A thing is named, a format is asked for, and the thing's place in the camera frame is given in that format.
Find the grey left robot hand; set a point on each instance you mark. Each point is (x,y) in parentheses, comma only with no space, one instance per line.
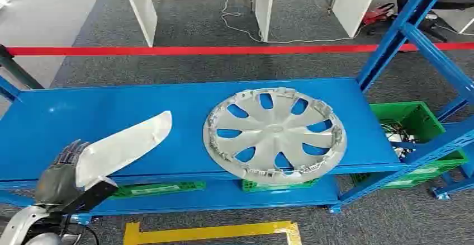
(55,184)

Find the plastic-wrapped car trim part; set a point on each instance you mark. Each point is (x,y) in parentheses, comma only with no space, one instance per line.
(122,147)

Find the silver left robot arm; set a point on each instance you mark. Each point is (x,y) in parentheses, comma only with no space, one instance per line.
(20,226)

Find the blue metal shelf rack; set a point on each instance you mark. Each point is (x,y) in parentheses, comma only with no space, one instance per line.
(111,106)

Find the red barrier belt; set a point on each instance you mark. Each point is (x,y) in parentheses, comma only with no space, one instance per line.
(185,50)

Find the white desk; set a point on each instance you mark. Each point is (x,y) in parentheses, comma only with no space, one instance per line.
(142,10)

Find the silver wheel hubcap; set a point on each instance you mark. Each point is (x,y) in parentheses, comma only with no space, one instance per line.
(276,130)

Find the white cabinet panel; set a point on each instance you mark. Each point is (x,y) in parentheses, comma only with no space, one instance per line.
(357,2)

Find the red tool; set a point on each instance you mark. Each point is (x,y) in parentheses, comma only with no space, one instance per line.
(377,13)

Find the large green plastic crate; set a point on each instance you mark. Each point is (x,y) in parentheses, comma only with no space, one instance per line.
(414,117)

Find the black barrier post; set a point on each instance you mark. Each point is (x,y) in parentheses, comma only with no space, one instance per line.
(16,71)

